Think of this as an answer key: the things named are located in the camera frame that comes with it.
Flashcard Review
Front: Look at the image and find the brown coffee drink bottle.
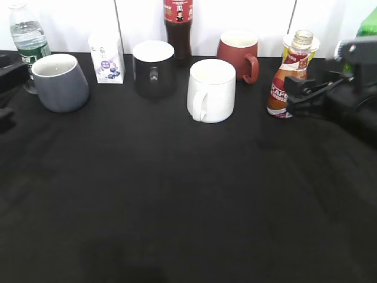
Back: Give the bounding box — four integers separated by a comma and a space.
266, 29, 313, 119

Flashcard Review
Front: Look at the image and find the cola bottle red label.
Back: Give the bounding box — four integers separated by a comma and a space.
163, 0, 193, 66

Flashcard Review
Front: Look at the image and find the black ceramic mug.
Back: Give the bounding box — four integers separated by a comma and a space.
132, 40, 176, 100

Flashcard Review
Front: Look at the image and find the green sprite bottle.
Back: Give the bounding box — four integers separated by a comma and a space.
346, 8, 376, 64

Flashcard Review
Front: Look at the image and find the red ceramic mug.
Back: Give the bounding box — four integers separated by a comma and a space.
216, 31, 259, 84

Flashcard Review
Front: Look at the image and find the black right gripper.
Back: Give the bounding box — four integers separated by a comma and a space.
284, 37, 376, 147

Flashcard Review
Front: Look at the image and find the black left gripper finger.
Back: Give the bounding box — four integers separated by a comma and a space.
0, 107, 16, 133
0, 54, 29, 94

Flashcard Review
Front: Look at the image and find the clear water bottle green label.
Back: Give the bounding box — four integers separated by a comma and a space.
8, 1, 51, 73

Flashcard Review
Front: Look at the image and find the white ceramic mug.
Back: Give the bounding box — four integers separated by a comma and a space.
187, 59, 236, 123

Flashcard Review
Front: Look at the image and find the small white milk carton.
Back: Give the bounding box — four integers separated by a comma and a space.
88, 31, 125, 84

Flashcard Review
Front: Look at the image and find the grey ceramic mug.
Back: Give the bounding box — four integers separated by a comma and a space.
31, 54, 90, 113

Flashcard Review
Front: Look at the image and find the yellow paper cup stack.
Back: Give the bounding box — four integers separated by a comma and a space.
282, 33, 320, 62

